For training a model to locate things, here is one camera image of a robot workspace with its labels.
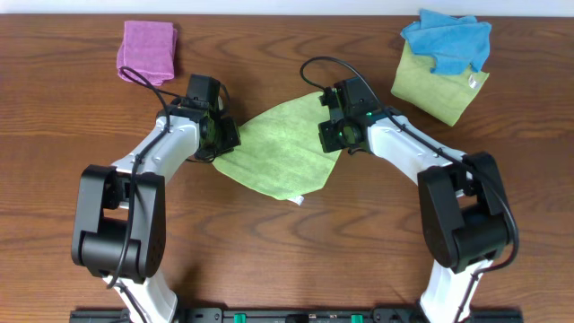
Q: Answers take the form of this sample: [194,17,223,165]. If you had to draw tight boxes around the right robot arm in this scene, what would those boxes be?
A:
[318,77,517,322]

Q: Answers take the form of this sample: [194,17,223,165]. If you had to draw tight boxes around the light green cloth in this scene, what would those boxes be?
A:
[213,92,340,205]

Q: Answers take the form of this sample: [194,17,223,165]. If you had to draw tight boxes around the crumpled blue cloth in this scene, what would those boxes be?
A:
[401,9,492,75]

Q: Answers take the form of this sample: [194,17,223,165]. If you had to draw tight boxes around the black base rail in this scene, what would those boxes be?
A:
[69,308,524,323]

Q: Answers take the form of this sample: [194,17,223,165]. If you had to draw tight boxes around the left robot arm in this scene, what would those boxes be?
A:
[70,66,240,322]

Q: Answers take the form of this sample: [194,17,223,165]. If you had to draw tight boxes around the olive green cloth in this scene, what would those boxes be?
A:
[391,42,490,127]

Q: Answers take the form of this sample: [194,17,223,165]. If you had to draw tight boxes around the folded pink cloth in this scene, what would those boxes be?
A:
[117,21,178,85]

